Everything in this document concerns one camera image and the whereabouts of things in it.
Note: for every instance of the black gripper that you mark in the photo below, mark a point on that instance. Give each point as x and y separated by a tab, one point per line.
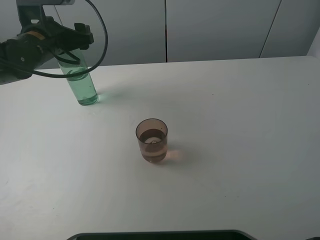
41	34

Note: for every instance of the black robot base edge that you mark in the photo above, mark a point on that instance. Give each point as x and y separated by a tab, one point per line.
166	235

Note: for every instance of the pink transparent plastic cup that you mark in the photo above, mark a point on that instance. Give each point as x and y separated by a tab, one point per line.
152	137

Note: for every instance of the green transparent water bottle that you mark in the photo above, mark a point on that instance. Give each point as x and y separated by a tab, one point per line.
82	86

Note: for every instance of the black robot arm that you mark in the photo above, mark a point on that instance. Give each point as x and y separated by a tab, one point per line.
15	66

